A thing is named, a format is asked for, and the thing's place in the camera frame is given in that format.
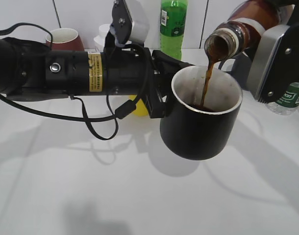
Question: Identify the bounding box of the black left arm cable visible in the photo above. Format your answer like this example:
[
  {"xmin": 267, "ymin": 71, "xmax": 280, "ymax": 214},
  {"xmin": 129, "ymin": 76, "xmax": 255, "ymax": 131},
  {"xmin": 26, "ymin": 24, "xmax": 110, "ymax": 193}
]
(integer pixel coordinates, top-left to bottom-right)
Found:
[{"xmin": 0, "ymin": 22, "xmax": 150, "ymax": 141}]

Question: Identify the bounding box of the yellow paper cup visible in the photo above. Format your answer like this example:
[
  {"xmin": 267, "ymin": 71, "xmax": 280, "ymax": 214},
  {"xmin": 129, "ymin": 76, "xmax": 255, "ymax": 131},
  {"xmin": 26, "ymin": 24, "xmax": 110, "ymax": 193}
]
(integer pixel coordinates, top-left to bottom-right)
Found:
[{"xmin": 132, "ymin": 99, "xmax": 149, "ymax": 117}]

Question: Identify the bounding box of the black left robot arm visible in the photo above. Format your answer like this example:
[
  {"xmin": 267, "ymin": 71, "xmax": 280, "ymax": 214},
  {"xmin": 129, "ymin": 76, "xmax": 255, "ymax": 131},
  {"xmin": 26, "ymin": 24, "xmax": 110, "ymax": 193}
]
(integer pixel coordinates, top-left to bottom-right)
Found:
[{"xmin": 0, "ymin": 37, "xmax": 188, "ymax": 118}]

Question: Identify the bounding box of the dark red ceramic mug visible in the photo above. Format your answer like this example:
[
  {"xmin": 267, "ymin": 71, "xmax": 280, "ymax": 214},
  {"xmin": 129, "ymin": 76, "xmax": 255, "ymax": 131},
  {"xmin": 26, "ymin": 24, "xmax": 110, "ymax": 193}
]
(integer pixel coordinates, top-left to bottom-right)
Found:
[{"xmin": 50, "ymin": 28, "xmax": 84, "ymax": 51}]

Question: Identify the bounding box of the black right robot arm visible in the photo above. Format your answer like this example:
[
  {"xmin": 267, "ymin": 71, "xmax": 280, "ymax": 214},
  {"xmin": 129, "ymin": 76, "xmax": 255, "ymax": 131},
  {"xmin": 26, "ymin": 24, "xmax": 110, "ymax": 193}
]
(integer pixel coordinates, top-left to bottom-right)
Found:
[{"xmin": 269, "ymin": 0, "xmax": 299, "ymax": 26}]

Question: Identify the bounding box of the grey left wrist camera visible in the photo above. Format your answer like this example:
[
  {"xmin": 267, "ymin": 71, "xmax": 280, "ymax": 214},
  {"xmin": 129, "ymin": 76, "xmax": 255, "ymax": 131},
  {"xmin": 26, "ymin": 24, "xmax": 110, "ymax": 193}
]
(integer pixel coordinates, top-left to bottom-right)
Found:
[{"xmin": 110, "ymin": 0, "xmax": 150, "ymax": 48}]

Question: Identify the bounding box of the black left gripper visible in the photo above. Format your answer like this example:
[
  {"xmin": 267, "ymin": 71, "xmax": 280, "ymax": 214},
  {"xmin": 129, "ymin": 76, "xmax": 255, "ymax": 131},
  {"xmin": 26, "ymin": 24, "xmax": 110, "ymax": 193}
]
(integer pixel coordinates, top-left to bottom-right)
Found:
[{"xmin": 141, "ymin": 50, "xmax": 192, "ymax": 118}]

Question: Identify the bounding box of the brown Nescafe coffee bottle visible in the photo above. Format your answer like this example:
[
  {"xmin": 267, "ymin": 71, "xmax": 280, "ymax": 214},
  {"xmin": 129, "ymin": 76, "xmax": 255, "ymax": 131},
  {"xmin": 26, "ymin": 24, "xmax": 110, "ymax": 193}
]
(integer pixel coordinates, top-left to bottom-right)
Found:
[{"xmin": 204, "ymin": 0, "xmax": 293, "ymax": 62}]

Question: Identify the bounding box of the clear water bottle green label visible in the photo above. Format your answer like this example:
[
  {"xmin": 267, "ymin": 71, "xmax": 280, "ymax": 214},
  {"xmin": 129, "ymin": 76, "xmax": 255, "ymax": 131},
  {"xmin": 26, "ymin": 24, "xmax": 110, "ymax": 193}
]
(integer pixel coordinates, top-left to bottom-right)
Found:
[{"xmin": 266, "ymin": 82, "xmax": 299, "ymax": 116}]

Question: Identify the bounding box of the green soda bottle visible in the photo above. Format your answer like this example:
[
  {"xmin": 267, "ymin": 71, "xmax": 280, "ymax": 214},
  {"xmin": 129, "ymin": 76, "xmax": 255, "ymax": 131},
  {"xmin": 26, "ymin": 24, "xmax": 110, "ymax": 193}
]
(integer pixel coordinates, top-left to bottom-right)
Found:
[{"xmin": 160, "ymin": 0, "xmax": 188, "ymax": 60}]

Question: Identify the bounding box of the black ceramic mug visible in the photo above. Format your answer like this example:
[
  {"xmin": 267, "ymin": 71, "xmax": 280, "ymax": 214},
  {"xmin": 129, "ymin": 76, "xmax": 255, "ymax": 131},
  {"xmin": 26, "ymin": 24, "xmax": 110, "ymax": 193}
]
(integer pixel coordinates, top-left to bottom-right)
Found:
[{"xmin": 160, "ymin": 66, "xmax": 243, "ymax": 161}]

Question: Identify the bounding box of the dark grey ceramic mug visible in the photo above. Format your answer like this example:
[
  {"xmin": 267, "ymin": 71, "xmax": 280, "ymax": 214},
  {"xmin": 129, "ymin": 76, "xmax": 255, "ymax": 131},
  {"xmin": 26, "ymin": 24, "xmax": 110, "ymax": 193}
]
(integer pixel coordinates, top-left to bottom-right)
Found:
[{"xmin": 218, "ymin": 52, "xmax": 252, "ymax": 91}]

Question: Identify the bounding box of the white milk carton bottle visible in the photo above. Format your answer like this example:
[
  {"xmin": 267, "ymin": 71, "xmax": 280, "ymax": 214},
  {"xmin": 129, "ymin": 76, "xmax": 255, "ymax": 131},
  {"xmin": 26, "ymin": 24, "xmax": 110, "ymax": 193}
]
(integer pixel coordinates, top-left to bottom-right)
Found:
[{"xmin": 94, "ymin": 24, "xmax": 115, "ymax": 53}]

